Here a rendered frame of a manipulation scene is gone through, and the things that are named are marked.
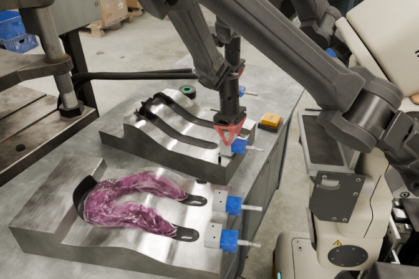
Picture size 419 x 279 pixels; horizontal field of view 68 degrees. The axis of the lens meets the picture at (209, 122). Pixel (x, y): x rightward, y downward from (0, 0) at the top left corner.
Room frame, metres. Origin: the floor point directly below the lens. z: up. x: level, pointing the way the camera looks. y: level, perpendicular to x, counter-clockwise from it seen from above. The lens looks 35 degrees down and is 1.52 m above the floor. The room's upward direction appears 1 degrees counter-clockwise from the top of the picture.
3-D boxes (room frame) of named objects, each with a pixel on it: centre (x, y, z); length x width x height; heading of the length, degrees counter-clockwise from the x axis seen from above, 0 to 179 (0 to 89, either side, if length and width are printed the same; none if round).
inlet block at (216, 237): (0.45, -0.05, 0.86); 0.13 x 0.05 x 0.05; 80
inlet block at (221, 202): (0.56, -0.07, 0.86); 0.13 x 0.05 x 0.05; 80
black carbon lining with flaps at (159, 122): (0.88, 0.11, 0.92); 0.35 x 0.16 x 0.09; 63
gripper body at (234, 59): (1.06, -0.08, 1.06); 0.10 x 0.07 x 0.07; 151
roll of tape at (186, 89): (1.24, 0.10, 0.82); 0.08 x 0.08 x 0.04
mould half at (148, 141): (0.90, 0.12, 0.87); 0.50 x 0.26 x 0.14; 63
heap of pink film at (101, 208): (0.55, 0.20, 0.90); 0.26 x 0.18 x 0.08; 80
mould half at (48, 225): (0.54, 0.20, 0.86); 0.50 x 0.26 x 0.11; 80
